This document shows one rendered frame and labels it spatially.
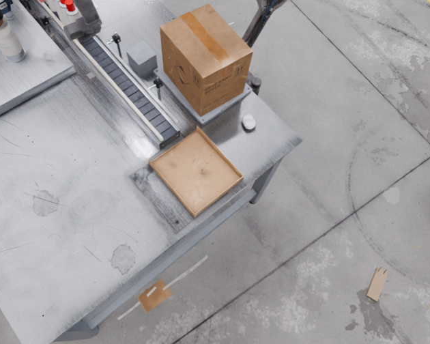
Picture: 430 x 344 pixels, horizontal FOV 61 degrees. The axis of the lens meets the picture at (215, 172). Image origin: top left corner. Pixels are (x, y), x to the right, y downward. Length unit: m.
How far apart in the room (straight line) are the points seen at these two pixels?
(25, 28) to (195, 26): 0.83
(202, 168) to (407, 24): 2.63
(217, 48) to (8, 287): 1.15
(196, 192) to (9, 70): 0.97
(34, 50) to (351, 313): 2.17
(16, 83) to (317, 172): 1.84
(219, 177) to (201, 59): 0.47
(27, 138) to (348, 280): 1.91
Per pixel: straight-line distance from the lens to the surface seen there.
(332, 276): 2.40
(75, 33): 1.62
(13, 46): 1.83
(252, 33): 2.22
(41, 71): 1.82
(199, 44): 1.50
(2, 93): 1.81
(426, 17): 3.89
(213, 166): 1.52
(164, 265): 2.03
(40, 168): 1.62
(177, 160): 1.53
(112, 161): 1.56
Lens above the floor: 2.22
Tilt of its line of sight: 66 degrees down
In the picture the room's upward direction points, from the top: 11 degrees clockwise
